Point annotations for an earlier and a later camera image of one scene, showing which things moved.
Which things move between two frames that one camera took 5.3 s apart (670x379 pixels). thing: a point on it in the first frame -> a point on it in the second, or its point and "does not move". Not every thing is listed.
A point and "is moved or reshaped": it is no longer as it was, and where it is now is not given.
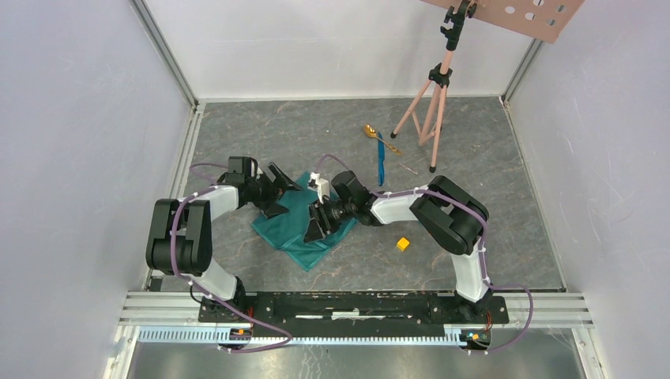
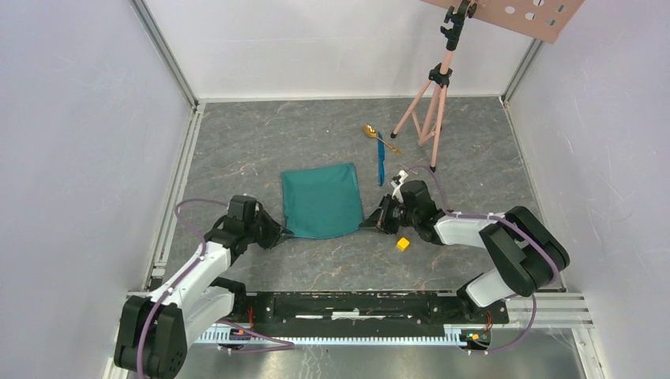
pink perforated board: x=543 y=19 does not move
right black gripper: x=320 y=220 -> x=378 y=219
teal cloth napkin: x=286 y=231 is moved or reshaped
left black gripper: x=275 y=192 -> x=272 y=227
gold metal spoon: x=370 y=132 does not move
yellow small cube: x=402 y=244 does not move
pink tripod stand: x=428 y=106 does not move
